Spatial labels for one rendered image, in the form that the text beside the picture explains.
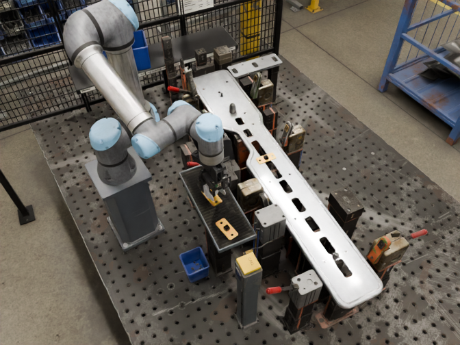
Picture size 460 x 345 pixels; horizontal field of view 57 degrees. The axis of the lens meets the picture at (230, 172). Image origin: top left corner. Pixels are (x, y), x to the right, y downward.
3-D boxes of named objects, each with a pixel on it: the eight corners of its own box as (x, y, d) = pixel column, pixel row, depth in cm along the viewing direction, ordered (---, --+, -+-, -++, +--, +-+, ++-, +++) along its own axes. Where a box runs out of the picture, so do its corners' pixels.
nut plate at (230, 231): (238, 234, 143) (238, 233, 142) (229, 240, 141) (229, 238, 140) (224, 218, 147) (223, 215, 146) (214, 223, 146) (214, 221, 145)
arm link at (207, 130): (208, 106, 123) (228, 120, 119) (210, 133, 131) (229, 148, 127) (187, 119, 120) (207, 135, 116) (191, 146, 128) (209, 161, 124)
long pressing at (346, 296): (393, 287, 148) (395, 285, 147) (339, 314, 142) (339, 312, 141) (226, 68, 229) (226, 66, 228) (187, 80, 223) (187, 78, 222)
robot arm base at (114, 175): (106, 191, 163) (100, 174, 155) (92, 165, 171) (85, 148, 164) (142, 174, 168) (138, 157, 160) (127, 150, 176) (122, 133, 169)
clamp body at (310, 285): (314, 327, 168) (329, 287, 141) (289, 339, 166) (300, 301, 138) (301, 306, 174) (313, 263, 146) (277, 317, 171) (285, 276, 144)
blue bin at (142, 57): (152, 68, 224) (148, 46, 214) (92, 79, 219) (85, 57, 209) (146, 50, 234) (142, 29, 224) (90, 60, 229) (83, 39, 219)
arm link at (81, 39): (42, 16, 119) (148, 152, 115) (77, 1, 123) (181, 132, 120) (45, 41, 129) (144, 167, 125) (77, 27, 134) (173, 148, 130)
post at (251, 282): (259, 322, 170) (264, 270, 136) (241, 330, 168) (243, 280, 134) (250, 305, 174) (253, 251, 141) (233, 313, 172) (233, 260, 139)
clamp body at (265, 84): (274, 135, 237) (278, 85, 211) (255, 142, 234) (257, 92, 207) (266, 125, 243) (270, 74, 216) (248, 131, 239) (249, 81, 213)
